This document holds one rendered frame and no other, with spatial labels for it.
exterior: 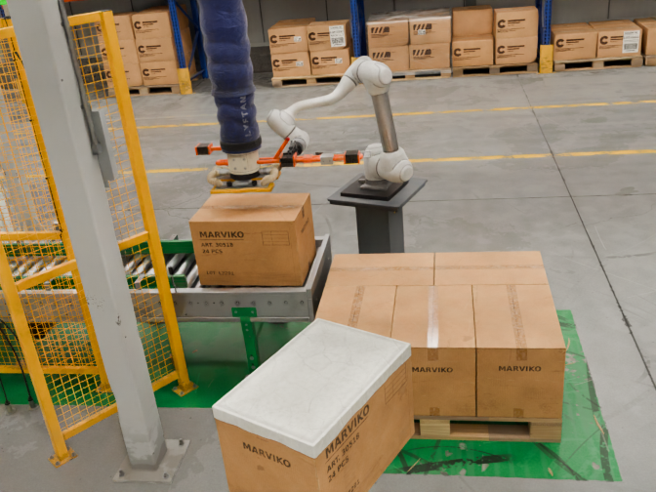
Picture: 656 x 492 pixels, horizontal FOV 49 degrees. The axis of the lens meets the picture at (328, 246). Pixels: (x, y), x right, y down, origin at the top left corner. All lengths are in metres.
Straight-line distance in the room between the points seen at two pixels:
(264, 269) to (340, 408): 1.82
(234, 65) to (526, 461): 2.39
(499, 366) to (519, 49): 7.98
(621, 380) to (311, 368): 2.18
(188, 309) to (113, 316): 0.86
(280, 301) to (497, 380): 1.22
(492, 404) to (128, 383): 1.71
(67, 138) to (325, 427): 1.54
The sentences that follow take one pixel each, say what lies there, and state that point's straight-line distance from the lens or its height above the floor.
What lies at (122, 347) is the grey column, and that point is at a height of 0.74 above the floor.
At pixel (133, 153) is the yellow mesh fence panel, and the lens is 3.65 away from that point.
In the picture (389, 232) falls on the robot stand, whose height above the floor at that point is 0.50.
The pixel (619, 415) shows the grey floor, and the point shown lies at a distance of 3.98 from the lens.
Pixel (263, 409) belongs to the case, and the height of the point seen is 1.02.
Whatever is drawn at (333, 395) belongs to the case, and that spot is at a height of 1.02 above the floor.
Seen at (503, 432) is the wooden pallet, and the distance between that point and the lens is 3.75.
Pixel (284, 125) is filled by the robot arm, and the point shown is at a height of 1.33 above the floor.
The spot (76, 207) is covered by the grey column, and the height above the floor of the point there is 1.42.
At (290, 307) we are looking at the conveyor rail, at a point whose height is 0.50.
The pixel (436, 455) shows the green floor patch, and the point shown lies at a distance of 3.64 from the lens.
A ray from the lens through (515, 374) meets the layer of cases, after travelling 3.49.
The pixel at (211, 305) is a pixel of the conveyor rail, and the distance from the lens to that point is 4.02.
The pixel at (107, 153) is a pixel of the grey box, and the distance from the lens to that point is 3.14.
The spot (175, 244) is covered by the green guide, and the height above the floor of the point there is 0.62.
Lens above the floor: 2.43
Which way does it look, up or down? 25 degrees down
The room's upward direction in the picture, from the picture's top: 6 degrees counter-clockwise
